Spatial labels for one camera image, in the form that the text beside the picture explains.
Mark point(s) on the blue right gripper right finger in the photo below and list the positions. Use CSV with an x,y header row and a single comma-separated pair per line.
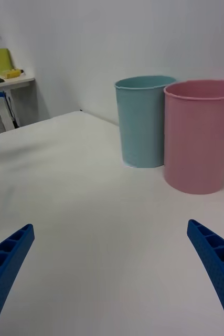
x,y
219,267

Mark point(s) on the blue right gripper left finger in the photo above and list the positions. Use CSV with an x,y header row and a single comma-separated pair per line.
x,y
4,267

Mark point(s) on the pink plastic bin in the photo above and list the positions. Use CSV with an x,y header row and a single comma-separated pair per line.
x,y
195,141

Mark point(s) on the pale blue plastic bin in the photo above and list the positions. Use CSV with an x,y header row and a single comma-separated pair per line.
x,y
140,126

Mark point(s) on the white desk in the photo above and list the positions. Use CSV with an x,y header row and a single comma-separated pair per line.
x,y
14,81

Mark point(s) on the small yellow box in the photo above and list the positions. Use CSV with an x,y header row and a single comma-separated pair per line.
x,y
12,73

